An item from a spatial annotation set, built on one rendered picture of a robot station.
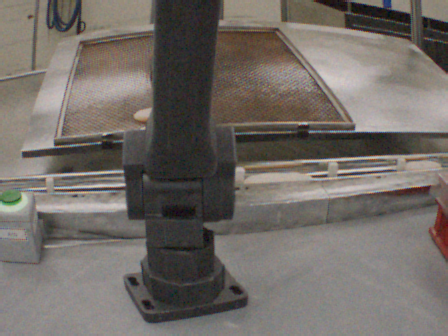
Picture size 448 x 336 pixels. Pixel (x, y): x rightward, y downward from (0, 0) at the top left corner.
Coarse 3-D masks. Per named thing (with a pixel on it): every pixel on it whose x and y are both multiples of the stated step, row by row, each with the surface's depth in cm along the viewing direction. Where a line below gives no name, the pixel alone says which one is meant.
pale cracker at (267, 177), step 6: (264, 174) 83; (270, 174) 83; (276, 174) 83; (282, 174) 83; (288, 174) 83; (294, 174) 83; (300, 174) 83; (246, 180) 82; (252, 180) 81; (258, 180) 81; (264, 180) 81; (270, 180) 81; (276, 180) 81; (282, 180) 81; (288, 180) 81; (294, 180) 81
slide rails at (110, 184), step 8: (344, 168) 88; (352, 168) 88; (360, 168) 88; (368, 168) 88; (376, 168) 88; (384, 168) 88; (392, 168) 88; (248, 176) 84; (312, 176) 85; (320, 176) 85; (40, 184) 80; (56, 184) 80; (64, 184) 80; (72, 184) 80; (80, 184) 81; (88, 184) 81; (96, 184) 81; (104, 184) 81; (112, 184) 81; (120, 184) 81; (0, 192) 77
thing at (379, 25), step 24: (288, 0) 332; (312, 0) 292; (336, 0) 327; (312, 24) 295; (336, 24) 258; (360, 24) 249; (384, 24) 248; (408, 24) 251; (432, 24) 295; (432, 48) 258
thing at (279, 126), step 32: (224, 32) 131; (256, 32) 133; (96, 64) 114; (128, 64) 113; (224, 64) 112; (288, 64) 115; (64, 96) 99; (96, 96) 100; (256, 96) 101; (288, 96) 102; (320, 96) 103; (64, 128) 90; (96, 128) 90; (256, 128) 90; (288, 128) 91; (320, 128) 92; (352, 128) 93
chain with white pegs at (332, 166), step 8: (400, 160) 86; (240, 168) 82; (328, 168) 85; (336, 168) 84; (400, 168) 86; (240, 176) 81; (328, 176) 85; (336, 176) 84; (48, 184) 77; (48, 192) 77
